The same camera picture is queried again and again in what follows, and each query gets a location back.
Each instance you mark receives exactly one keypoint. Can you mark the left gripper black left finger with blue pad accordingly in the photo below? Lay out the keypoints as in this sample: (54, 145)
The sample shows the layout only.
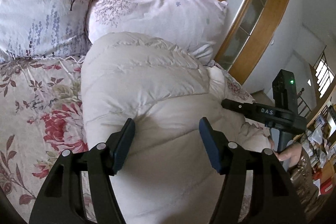
(61, 197)

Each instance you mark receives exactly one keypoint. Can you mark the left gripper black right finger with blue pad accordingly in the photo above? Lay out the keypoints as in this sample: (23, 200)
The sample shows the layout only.
(256, 187)

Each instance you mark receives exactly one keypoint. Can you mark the beige quilted down coat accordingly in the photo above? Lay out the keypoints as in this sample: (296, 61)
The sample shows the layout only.
(167, 176)

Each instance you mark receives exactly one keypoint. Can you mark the person's right hand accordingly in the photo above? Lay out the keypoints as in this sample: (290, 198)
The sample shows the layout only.
(290, 156)

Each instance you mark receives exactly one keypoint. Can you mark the window with bars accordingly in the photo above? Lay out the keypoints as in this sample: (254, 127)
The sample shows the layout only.
(323, 75)

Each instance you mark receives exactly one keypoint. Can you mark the floral bed sheet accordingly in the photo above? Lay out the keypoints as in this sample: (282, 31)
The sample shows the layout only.
(41, 116)

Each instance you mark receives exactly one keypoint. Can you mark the pink tree print pillow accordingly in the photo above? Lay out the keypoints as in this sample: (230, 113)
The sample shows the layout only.
(194, 25)

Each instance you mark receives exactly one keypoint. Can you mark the white lavender print pillow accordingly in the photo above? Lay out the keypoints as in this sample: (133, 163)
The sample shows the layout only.
(43, 28)

